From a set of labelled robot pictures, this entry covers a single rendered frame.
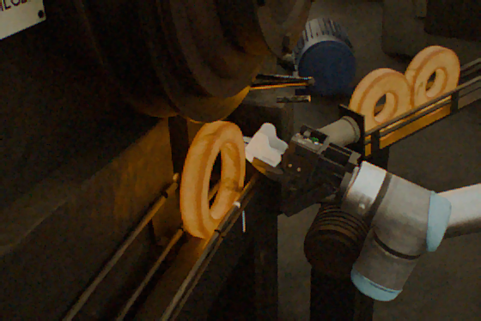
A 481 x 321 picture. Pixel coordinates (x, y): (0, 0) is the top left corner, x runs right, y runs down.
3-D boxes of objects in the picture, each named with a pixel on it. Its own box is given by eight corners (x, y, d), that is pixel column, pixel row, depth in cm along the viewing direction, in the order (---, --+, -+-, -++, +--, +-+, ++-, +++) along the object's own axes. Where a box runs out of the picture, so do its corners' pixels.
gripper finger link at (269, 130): (247, 109, 105) (295, 130, 104) (239, 136, 109) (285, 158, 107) (241, 117, 103) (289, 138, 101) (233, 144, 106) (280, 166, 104)
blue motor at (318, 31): (295, 105, 302) (295, 39, 286) (289, 66, 352) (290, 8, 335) (356, 105, 301) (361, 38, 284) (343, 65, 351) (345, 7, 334)
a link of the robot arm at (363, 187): (369, 201, 106) (358, 232, 99) (344, 190, 107) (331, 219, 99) (390, 161, 101) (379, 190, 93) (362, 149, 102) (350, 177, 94)
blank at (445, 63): (400, 58, 129) (412, 63, 127) (450, 36, 136) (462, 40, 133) (399, 121, 138) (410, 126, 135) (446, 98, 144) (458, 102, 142)
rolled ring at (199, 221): (244, 105, 97) (225, 102, 98) (195, 156, 82) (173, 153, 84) (247, 200, 106) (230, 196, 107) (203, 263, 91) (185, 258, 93)
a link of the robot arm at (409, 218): (429, 267, 97) (457, 221, 92) (356, 233, 99) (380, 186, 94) (434, 236, 105) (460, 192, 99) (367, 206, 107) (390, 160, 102)
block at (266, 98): (232, 208, 122) (227, 100, 110) (246, 189, 128) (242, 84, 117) (282, 218, 118) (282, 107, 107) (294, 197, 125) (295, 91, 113)
